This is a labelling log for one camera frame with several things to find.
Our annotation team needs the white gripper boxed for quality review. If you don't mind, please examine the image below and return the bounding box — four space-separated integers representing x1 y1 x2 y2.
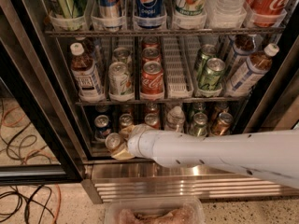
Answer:
111 124 162 161

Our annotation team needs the orange soda can front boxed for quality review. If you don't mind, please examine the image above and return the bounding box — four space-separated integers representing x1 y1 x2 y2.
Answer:
105 133 124 152

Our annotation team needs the orange soda can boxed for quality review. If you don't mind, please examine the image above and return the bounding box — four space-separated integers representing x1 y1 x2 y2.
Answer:
119 113 134 130
105 133 124 152

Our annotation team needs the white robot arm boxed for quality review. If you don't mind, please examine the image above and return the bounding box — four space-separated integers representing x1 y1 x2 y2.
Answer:
112 124 299 189

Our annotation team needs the orange soda can rear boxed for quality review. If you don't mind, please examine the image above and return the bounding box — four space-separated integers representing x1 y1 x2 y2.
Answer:
119 113 134 130

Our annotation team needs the blue Pepsi can front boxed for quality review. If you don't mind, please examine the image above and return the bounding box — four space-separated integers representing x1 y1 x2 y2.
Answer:
94 115 112 140

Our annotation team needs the blue pepsi can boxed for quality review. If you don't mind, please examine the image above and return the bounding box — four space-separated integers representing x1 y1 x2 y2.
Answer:
94 115 112 140
95 105 111 117

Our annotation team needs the red Coke can bottom front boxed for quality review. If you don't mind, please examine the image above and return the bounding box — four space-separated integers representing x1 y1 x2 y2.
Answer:
145 113 160 129

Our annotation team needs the red coke can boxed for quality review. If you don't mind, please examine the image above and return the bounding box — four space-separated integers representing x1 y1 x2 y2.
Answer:
145 113 160 129
144 103 160 114

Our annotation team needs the blue Pepsi can rear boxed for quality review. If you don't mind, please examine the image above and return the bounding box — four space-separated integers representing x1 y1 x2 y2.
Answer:
95 105 111 117

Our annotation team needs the steel fridge bottom grille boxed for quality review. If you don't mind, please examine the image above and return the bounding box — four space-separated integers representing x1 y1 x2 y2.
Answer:
82 160 298 203

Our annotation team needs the red Coke can bottom rear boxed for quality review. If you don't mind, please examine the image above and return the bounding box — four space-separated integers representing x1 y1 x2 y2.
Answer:
144 103 160 114

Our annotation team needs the white 7up can front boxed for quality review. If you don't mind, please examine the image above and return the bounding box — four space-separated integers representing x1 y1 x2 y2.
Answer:
108 62 134 102

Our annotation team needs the white 7up can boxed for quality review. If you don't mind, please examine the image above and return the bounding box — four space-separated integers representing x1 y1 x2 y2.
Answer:
112 47 132 65
108 62 134 102

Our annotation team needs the red Coca-Cola can front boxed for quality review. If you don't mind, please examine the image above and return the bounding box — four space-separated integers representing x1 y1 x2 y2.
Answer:
140 62 164 100

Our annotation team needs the red coca-cola can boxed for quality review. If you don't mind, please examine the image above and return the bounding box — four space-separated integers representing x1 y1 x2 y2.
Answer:
142 48 162 64
140 62 164 100
142 36 160 49

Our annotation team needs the green can bottom front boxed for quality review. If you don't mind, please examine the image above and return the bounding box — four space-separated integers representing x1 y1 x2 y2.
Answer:
189 112 207 137

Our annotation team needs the green can bottom rear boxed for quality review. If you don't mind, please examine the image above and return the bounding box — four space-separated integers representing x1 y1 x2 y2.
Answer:
188 102 206 119

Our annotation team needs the fridge glass door left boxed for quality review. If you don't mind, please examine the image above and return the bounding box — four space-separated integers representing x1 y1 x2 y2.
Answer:
0 0 84 185

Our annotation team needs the empty white shelf tray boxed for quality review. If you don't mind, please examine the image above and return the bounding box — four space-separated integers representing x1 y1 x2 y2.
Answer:
163 37 193 99

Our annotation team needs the white 7up can rear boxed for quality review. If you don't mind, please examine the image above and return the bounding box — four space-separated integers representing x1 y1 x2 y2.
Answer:
112 47 132 65

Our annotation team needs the red Coca-Cola can middle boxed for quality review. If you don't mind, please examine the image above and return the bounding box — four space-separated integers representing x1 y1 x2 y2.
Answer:
142 48 162 64

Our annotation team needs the brown can bottom front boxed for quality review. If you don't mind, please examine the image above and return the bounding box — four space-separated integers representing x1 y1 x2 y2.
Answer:
210 112 234 135

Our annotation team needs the brown can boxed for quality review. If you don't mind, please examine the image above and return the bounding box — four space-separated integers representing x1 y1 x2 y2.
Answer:
210 112 234 135
210 102 229 119

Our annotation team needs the brown can bottom rear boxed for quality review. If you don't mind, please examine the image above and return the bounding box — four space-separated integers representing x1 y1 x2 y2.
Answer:
210 102 229 119

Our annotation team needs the red Coca-Cola can rear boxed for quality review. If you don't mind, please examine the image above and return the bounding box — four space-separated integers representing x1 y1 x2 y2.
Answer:
142 36 160 49

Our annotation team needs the green ginger ale can front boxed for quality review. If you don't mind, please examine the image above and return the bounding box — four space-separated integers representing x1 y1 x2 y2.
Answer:
198 58 225 91

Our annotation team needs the green ginger ale can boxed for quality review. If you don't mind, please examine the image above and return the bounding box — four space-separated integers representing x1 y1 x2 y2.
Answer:
194 44 217 76
198 58 225 91

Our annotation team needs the green ginger ale can rear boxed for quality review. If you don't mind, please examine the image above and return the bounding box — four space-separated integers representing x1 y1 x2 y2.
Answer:
194 44 217 76

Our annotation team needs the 7up zero can top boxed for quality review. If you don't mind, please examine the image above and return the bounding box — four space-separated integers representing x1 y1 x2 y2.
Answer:
174 0 206 29

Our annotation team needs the Red Bull can top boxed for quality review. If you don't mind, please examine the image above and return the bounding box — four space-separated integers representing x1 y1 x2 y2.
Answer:
92 0 124 32

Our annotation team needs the iced tea bottle left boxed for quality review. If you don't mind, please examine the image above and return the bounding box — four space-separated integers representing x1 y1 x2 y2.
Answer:
70 43 105 103

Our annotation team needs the iced tea bottle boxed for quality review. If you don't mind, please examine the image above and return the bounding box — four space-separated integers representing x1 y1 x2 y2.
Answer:
225 43 279 97
70 43 105 103
225 35 256 77

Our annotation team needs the clear plastic food container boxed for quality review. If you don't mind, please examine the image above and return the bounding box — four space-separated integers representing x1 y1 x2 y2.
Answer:
104 196 206 224

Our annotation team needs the iced tea bottle right rear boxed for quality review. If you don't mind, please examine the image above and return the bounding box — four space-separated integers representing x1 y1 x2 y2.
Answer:
225 35 256 77

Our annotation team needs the iced tea bottle right front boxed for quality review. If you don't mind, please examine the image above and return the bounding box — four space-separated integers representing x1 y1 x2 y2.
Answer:
225 43 279 97

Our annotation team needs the clear water bottle top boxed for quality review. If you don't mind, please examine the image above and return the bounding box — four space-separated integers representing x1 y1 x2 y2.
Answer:
206 0 247 28

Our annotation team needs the Coca-Cola bottle top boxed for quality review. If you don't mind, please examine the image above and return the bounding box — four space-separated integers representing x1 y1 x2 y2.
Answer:
245 0 288 28

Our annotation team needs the orange cable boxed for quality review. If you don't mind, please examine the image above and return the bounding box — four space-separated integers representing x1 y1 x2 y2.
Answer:
0 105 63 224

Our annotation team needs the black cable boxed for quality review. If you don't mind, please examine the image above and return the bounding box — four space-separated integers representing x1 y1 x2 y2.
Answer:
0 96 56 224

